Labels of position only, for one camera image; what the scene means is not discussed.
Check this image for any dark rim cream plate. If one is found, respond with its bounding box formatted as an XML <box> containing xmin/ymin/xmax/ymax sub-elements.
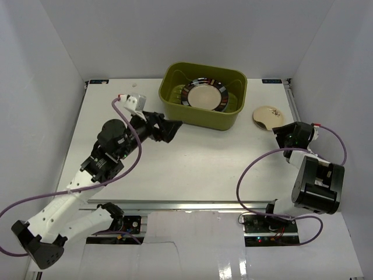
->
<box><xmin>180</xmin><ymin>78</ymin><xmax>229</xmax><ymax>112</ymax></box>

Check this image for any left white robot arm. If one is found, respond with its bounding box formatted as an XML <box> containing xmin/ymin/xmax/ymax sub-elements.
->
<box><xmin>11</xmin><ymin>112</ymin><xmax>182</xmax><ymax>270</ymax></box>

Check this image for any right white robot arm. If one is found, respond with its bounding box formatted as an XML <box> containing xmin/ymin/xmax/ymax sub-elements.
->
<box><xmin>263</xmin><ymin>122</ymin><xmax>347</xmax><ymax>233</ymax></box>

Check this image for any green plastic bin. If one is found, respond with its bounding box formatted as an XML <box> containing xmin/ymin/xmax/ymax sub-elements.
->
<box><xmin>159</xmin><ymin>62</ymin><xmax>247</xmax><ymax>131</ymax></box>

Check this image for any small cream plate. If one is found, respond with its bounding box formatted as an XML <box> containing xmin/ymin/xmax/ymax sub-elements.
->
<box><xmin>252</xmin><ymin>106</ymin><xmax>285</xmax><ymax>131</ymax></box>

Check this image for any right blue table label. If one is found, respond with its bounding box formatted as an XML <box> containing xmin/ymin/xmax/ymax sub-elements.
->
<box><xmin>262</xmin><ymin>79</ymin><xmax>283</xmax><ymax>84</ymax></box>

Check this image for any blue table label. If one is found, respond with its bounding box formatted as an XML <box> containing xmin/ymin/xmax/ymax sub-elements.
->
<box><xmin>262</xmin><ymin>79</ymin><xmax>283</xmax><ymax>84</ymax></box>
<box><xmin>89</xmin><ymin>79</ymin><xmax>109</xmax><ymax>85</ymax></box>

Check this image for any left blue table label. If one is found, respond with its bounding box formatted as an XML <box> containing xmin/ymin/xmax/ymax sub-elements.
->
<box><xmin>89</xmin><ymin>79</ymin><xmax>109</xmax><ymax>85</ymax></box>

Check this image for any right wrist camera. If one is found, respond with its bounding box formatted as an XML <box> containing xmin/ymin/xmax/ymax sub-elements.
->
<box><xmin>311</xmin><ymin>123</ymin><xmax>321</xmax><ymax>141</ymax></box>

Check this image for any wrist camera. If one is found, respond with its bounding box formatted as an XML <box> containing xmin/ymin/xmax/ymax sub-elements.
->
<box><xmin>311</xmin><ymin>123</ymin><xmax>321</xmax><ymax>141</ymax></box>
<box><xmin>118</xmin><ymin>93</ymin><xmax>146</xmax><ymax>120</ymax></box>

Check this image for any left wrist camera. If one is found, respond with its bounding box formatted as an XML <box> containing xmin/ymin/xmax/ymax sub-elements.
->
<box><xmin>118</xmin><ymin>93</ymin><xmax>146</xmax><ymax>120</ymax></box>

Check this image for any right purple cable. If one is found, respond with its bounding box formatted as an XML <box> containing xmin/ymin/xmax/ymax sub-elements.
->
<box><xmin>235</xmin><ymin>125</ymin><xmax>349</xmax><ymax>247</ymax></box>

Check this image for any purple cable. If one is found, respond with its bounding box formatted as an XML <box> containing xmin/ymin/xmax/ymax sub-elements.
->
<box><xmin>0</xmin><ymin>96</ymin><xmax>143</xmax><ymax>257</ymax></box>
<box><xmin>235</xmin><ymin>125</ymin><xmax>349</xmax><ymax>247</ymax></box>

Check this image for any aluminium table frame rail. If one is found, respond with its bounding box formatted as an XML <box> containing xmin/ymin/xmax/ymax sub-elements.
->
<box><xmin>78</xmin><ymin>199</ymin><xmax>269</xmax><ymax>211</ymax></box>

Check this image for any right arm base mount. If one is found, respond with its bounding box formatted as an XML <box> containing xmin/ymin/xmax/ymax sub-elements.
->
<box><xmin>237</xmin><ymin>212</ymin><xmax>300</xmax><ymax>247</ymax></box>

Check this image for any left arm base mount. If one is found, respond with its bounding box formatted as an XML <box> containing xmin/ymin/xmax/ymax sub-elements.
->
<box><xmin>86</xmin><ymin>216</ymin><xmax>144</xmax><ymax>245</ymax></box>

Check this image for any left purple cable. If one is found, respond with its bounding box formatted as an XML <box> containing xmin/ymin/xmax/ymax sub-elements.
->
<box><xmin>0</xmin><ymin>96</ymin><xmax>143</xmax><ymax>257</ymax></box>

